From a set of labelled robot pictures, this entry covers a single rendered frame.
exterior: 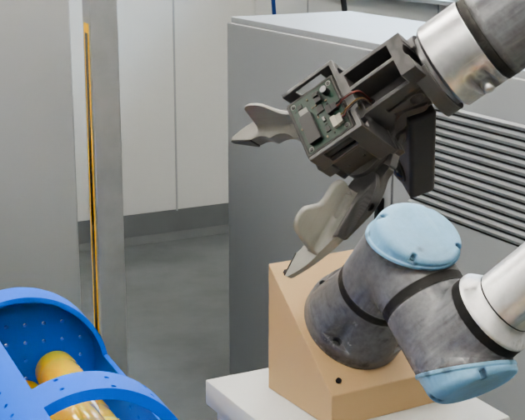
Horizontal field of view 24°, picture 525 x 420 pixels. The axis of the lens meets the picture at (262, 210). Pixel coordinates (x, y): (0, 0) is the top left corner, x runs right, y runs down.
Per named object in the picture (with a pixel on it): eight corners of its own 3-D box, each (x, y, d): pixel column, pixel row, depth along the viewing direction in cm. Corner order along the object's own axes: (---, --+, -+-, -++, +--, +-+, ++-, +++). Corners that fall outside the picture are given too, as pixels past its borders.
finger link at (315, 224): (254, 261, 99) (304, 159, 99) (292, 279, 103) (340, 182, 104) (282, 275, 97) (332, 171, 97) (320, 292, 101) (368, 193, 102)
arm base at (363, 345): (388, 281, 179) (417, 242, 172) (413, 370, 171) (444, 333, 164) (295, 276, 174) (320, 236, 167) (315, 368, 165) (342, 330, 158)
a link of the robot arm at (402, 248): (396, 242, 171) (437, 182, 161) (442, 321, 165) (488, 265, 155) (326, 257, 165) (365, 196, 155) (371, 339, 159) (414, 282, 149)
